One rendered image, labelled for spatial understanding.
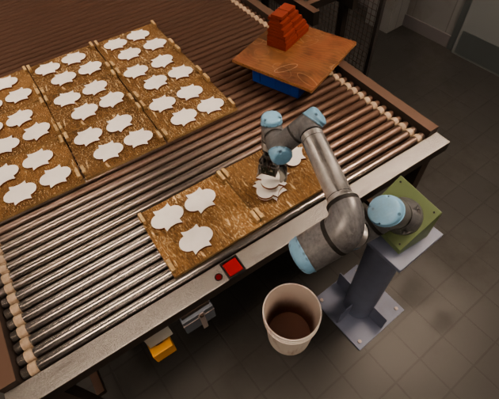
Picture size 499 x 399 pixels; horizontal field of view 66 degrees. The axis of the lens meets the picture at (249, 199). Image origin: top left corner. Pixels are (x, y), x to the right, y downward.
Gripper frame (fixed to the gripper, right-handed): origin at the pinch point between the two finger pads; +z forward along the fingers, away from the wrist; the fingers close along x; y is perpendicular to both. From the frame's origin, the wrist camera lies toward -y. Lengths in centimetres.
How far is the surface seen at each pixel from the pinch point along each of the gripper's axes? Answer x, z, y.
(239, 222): -7.1, 8.0, 21.6
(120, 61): -118, 8, -61
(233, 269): -1.5, 8.7, 42.2
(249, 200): -7.0, 8.0, 9.9
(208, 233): -16.4, 6.9, 31.8
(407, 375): 88, 102, 29
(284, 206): 8.1, 8.0, 7.8
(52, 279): -67, 10, 69
